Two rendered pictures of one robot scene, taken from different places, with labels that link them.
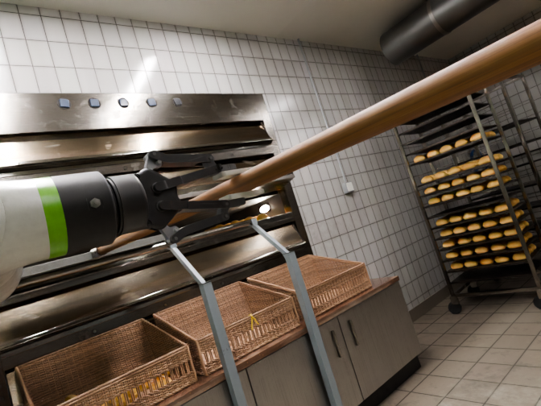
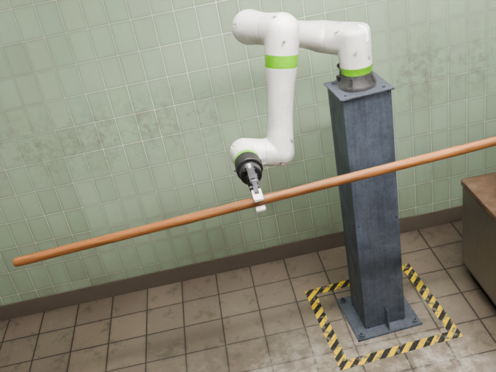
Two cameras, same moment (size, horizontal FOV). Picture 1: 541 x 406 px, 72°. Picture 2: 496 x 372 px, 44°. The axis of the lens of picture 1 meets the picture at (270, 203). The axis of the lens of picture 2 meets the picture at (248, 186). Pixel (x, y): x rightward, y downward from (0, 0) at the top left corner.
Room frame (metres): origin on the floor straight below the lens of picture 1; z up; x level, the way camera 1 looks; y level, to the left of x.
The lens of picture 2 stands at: (1.57, -1.31, 2.13)
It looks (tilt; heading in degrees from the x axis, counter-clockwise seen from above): 29 degrees down; 127
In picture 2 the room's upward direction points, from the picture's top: 11 degrees counter-clockwise
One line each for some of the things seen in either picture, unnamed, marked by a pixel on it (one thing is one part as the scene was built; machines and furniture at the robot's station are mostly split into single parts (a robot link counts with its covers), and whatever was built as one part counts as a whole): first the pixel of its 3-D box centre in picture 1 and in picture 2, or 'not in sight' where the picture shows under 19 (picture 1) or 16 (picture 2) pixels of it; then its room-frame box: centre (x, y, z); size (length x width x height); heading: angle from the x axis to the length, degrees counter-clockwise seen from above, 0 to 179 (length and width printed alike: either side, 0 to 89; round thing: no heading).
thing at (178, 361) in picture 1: (105, 374); not in sight; (1.57, 0.86, 0.72); 0.56 x 0.49 x 0.28; 130
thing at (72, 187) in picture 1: (83, 212); (249, 167); (0.45, 0.22, 1.15); 0.12 x 0.06 x 0.09; 39
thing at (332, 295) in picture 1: (308, 282); not in sight; (2.33, -0.08, 0.72); 0.56 x 0.49 x 0.28; 129
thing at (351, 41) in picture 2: not in sight; (351, 47); (0.58, 0.85, 1.36); 0.16 x 0.13 x 0.19; 166
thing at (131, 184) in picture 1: (143, 200); (252, 177); (0.49, 0.16, 1.15); 0.09 x 0.07 x 0.08; 129
